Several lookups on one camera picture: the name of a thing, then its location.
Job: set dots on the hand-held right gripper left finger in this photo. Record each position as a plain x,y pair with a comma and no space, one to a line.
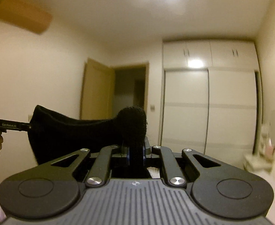
116,151

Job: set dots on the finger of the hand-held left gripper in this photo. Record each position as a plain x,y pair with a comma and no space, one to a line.
25,126

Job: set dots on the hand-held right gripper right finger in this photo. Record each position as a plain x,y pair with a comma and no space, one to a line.
149,153

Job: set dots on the black garment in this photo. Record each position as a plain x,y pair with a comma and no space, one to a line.
69,133

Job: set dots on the wooden door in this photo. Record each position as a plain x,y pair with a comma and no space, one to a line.
96,91

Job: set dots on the white wardrobe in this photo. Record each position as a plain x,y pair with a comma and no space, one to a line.
231,121

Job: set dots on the wooden air conditioner cover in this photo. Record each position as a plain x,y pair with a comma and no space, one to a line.
22,15

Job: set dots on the wall light switch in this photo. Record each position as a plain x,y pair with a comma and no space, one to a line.
152,107

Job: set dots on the wooden door frame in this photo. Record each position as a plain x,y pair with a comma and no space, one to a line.
147,86

